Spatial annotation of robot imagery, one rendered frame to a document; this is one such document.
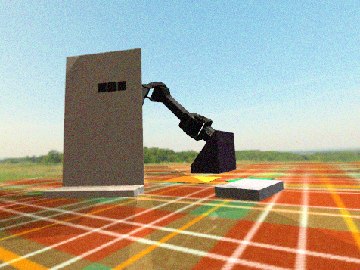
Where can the grey panel with sockets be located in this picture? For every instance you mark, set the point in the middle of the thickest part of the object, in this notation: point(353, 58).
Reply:
point(103, 126)

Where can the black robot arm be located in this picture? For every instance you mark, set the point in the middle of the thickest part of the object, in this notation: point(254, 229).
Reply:
point(190, 123)

